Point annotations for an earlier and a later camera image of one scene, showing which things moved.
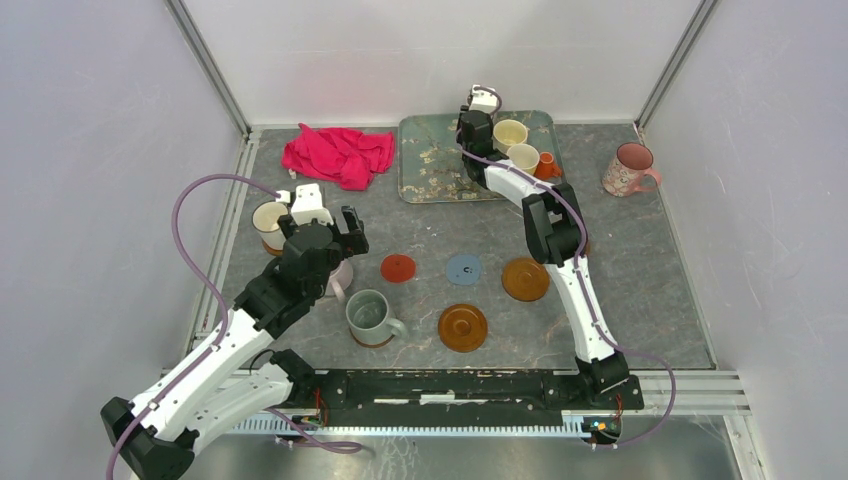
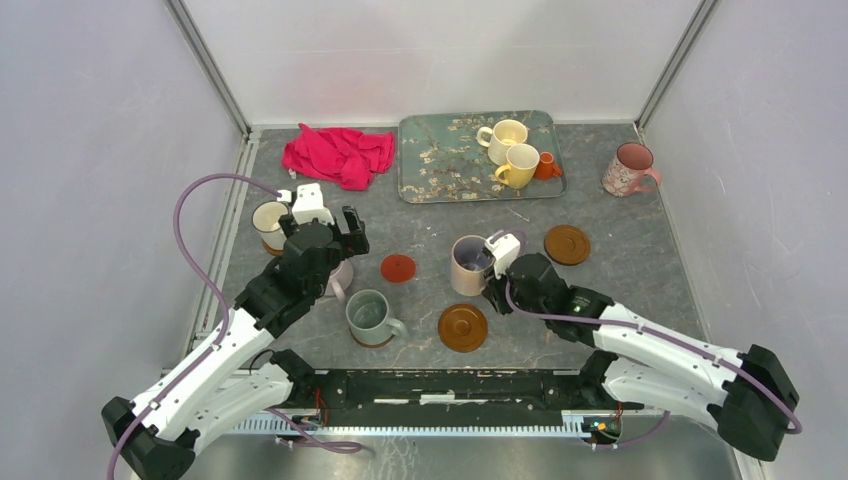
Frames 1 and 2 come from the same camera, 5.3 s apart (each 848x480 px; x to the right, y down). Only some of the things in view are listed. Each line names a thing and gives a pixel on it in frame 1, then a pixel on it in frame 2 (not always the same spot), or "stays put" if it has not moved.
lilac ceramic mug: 340,277 stays put
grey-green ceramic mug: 368,314 stays put
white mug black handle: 265,221 stays put
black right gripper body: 489,119 to 496,288
